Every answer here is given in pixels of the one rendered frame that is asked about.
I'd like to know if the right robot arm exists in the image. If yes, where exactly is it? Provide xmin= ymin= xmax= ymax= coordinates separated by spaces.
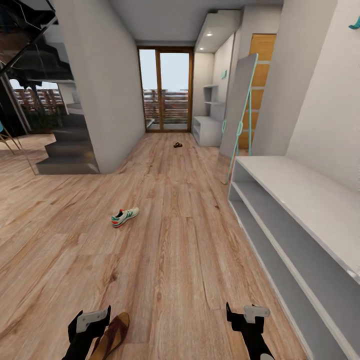
xmin=226 ymin=303 xmax=275 ymax=360

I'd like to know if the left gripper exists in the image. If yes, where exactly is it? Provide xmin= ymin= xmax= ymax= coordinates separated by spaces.
xmin=68 ymin=305 xmax=111 ymax=352

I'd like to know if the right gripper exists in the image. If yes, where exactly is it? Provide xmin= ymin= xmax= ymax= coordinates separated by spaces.
xmin=226 ymin=303 xmax=264 ymax=342

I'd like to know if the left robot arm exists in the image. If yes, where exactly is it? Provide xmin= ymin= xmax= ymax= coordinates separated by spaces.
xmin=62 ymin=305 xmax=111 ymax=360

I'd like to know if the gym shoe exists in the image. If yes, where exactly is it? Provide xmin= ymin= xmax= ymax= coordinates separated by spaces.
xmin=111 ymin=207 xmax=139 ymax=228

